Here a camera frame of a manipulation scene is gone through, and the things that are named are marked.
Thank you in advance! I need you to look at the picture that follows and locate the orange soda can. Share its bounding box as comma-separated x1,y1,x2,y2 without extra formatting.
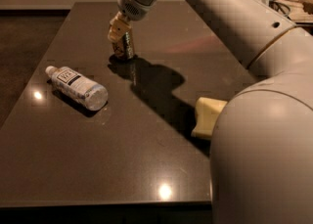
112,32,135,61

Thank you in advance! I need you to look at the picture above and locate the clear plastic water bottle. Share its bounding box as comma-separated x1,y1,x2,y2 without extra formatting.
45,66,109,112

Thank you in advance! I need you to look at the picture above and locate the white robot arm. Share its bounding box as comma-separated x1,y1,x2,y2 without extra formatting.
109,0,313,224

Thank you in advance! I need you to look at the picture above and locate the yellow sponge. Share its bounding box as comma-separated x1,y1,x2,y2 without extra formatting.
192,97,227,140

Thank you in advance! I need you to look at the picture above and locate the wooden tray with clutter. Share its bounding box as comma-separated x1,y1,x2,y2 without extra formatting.
272,0,313,23

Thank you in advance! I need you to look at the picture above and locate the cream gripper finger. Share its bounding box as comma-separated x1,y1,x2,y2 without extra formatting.
108,12,131,43

